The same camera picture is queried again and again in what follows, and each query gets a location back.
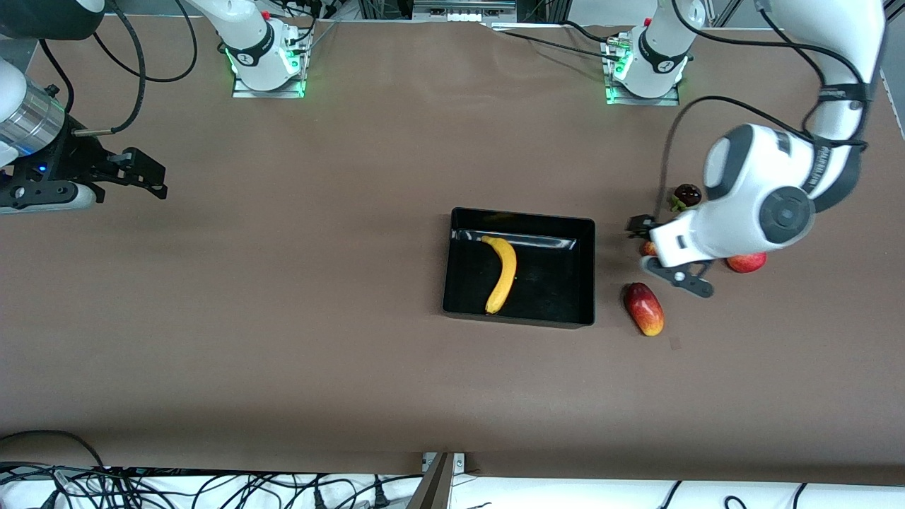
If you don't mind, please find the black plastic tray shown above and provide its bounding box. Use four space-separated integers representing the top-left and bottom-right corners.
442 207 596 328

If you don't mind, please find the yellow banana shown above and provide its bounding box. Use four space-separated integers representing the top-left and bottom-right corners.
481 236 518 315

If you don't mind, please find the dark purple mangosteen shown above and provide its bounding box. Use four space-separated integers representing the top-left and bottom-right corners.
670 183 703 213

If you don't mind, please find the red orange mango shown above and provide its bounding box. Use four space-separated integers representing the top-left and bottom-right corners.
624 282 665 337

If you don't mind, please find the plain red apple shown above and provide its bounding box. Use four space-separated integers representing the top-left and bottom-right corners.
726 252 768 274

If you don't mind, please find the brown table cover sheet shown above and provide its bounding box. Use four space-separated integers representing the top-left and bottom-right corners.
0 14 905 487

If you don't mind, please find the grey power strip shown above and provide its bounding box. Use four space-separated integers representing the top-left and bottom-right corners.
412 0 518 21

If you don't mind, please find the black cable with silver plug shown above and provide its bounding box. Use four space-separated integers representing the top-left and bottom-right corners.
73 0 147 136

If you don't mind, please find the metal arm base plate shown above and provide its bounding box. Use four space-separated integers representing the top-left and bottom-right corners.
603 39 681 107
232 32 306 98

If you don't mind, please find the black cable on table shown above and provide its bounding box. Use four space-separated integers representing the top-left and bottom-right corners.
498 30 612 63
559 20 616 43

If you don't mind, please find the dark grey post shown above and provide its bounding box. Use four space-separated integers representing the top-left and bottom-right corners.
407 452 455 509

